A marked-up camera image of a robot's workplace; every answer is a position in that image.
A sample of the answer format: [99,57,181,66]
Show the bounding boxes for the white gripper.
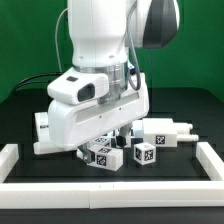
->
[47,68,149,164]

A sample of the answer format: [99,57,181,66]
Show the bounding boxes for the white tagged cube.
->
[91,136,111,147]
[133,142,156,165]

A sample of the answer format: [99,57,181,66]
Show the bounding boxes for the white seat block with pegs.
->
[142,118,199,147]

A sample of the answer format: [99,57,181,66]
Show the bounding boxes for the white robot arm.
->
[47,0,180,163]

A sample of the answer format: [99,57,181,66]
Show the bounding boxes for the white chair seat plate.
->
[108,120,143,148]

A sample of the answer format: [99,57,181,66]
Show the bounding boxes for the white chair back frame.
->
[33,112,77,155]

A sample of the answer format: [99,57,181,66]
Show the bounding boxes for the white left barrier rail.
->
[0,144,19,184]

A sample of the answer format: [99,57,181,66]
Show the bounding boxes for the white barrier rail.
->
[196,142,224,181]
[0,144,19,184]
[0,181,224,209]

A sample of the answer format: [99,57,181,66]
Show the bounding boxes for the black cables on table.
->
[11,71,64,96]

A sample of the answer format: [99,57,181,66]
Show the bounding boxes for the white right barrier rail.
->
[196,142,224,181]

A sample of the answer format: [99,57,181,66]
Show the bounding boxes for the white front barrier rail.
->
[0,181,224,209]

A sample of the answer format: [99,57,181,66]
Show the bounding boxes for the grey camera cable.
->
[54,8,69,74]

